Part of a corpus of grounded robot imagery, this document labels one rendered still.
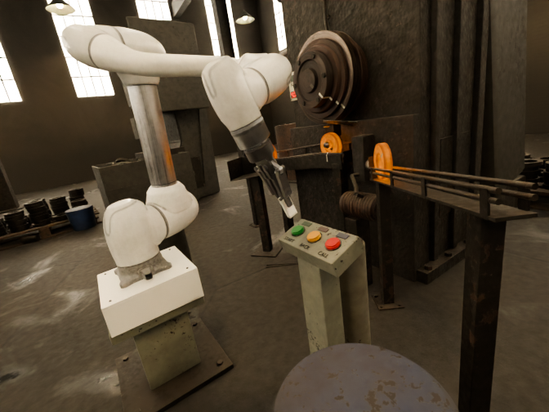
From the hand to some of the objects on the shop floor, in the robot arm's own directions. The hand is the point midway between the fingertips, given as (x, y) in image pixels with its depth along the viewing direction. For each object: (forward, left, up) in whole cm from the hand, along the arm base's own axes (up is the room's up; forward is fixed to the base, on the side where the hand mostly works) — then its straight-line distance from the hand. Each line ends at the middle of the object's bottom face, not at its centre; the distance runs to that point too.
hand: (287, 205), depth 83 cm
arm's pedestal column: (-39, +51, -67) cm, 92 cm away
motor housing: (+62, +26, -71) cm, 97 cm away
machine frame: (+120, +56, -73) cm, 151 cm away
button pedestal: (0, -6, -69) cm, 70 cm away
